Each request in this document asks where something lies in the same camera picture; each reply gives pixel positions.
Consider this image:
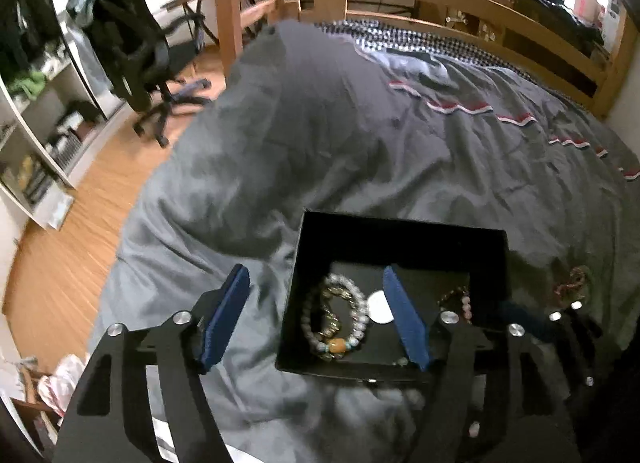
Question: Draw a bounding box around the white bookshelf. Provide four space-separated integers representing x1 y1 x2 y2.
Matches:
0 28 128 232

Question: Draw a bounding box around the checkered bed sheet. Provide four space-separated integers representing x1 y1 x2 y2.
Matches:
314 19 608 120

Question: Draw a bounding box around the green cloth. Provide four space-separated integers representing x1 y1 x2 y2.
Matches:
7 69 47 94

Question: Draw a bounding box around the gold bead bracelet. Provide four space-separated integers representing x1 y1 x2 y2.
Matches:
310 287 347 344

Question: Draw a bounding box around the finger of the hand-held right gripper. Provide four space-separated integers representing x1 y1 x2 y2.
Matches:
492 299 598 391
567 299 608 344

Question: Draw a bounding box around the black jewelry box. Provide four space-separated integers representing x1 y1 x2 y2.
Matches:
275 209 511 385

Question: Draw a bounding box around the pink and white cloth pile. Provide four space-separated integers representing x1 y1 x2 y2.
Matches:
0 353 92 419

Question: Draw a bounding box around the white bead bracelet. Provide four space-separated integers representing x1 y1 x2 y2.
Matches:
302 273 372 362

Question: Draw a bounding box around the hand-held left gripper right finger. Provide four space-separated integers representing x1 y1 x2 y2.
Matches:
382 265 583 463

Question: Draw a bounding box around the black office chair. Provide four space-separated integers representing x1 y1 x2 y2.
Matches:
80 0 215 148

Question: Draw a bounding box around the grey duvet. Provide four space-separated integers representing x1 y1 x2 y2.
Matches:
89 20 640 463

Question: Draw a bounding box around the white round disc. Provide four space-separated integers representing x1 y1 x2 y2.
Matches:
367 290 396 327

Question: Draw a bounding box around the red and gold bracelet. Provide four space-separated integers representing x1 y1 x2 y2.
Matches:
552 265 594 302

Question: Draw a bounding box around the pink bead bracelet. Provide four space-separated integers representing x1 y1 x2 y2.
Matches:
437 285 474 325

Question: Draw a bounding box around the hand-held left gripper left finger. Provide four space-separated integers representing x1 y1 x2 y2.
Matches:
52 264 251 463

